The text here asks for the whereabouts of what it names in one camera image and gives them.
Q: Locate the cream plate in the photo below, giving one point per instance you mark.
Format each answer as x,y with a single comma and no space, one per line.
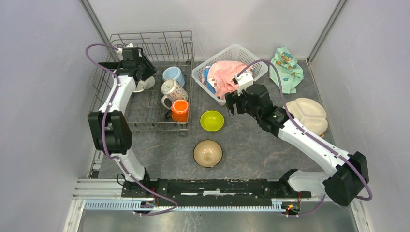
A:
310,113

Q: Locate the green patterned cloth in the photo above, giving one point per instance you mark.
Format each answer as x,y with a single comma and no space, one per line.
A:
290,72

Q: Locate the orange mug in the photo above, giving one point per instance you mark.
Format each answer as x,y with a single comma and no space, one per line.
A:
179,111

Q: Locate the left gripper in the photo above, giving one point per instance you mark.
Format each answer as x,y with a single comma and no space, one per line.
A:
151,68

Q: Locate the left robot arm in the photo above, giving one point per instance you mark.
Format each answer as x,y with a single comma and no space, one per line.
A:
110,131

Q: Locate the blue cloth in basket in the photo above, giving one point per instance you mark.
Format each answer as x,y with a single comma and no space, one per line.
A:
205,80

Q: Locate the light blue cup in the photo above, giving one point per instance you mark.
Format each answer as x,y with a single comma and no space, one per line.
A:
174,73

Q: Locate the metal wire dish rack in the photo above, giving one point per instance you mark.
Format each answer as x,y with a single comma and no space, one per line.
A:
164,49

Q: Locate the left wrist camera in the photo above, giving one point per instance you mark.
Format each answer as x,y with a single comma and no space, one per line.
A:
120,50

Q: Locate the white floral mug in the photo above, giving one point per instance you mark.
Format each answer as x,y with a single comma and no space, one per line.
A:
172,91

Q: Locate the yellow-green bowl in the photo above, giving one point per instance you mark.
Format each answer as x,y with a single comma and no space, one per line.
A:
212,121

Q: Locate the pink patterned cloth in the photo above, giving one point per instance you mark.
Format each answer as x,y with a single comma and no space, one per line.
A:
221,75

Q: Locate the white deep plate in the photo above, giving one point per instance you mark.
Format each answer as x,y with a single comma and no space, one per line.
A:
145,85

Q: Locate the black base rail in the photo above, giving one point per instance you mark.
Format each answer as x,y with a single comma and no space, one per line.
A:
212,192

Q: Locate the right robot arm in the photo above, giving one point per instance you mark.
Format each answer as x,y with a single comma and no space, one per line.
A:
344,176

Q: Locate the beige bowl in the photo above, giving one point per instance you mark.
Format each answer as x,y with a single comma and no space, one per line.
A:
208,153

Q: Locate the white plastic basket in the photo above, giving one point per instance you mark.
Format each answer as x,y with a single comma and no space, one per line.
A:
232,53

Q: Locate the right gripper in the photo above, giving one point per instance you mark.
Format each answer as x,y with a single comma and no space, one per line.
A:
233,98

